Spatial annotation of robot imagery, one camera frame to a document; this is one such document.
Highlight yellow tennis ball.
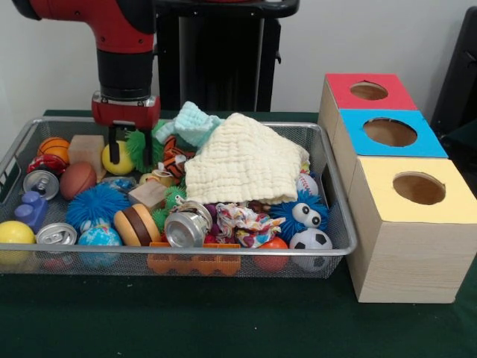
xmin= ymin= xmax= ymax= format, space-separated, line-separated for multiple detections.
xmin=101 ymin=140 xmax=136 ymax=176

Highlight silver wire mesh bin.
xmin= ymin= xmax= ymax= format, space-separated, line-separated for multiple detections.
xmin=0 ymin=116 xmax=358 ymax=279

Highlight cream waffle cloth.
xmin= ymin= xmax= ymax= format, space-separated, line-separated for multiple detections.
xmin=184 ymin=113 xmax=310 ymax=205

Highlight orange basketball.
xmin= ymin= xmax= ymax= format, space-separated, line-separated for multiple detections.
xmin=37 ymin=136 xmax=71 ymax=165

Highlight mint green cloth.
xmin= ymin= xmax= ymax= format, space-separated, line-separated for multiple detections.
xmin=155 ymin=101 xmax=227 ymax=147

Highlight crushed drink can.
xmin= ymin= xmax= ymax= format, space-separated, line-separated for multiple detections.
xmin=164 ymin=201 xmax=214 ymax=248

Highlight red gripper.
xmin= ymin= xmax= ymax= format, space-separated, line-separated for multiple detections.
xmin=92 ymin=91 xmax=161 ymax=167

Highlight blue puffer ball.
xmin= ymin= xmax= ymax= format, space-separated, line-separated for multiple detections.
xmin=270 ymin=192 xmax=329 ymax=239

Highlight crushed clear plastic bottle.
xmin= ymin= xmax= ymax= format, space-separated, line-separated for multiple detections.
xmin=100 ymin=177 xmax=137 ymax=193

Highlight green puffer ball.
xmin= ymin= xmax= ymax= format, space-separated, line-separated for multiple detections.
xmin=124 ymin=119 xmax=167 ymax=173

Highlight toy hamburger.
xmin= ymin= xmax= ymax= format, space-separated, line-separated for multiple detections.
xmin=113 ymin=203 xmax=162 ymax=246

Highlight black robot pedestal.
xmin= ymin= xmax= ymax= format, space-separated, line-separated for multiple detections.
xmin=152 ymin=0 xmax=301 ymax=112

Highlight dark green table cloth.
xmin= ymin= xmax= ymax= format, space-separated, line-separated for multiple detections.
xmin=440 ymin=118 xmax=477 ymax=160
xmin=0 ymin=109 xmax=477 ymax=358

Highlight soccer ball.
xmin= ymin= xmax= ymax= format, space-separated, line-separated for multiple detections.
xmin=289 ymin=227 xmax=333 ymax=270

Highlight wooden box with three holes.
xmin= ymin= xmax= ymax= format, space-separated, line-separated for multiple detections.
xmin=318 ymin=72 xmax=477 ymax=304

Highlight black chair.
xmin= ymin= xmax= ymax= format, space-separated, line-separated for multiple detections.
xmin=430 ymin=6 xmax=477 ymax=130

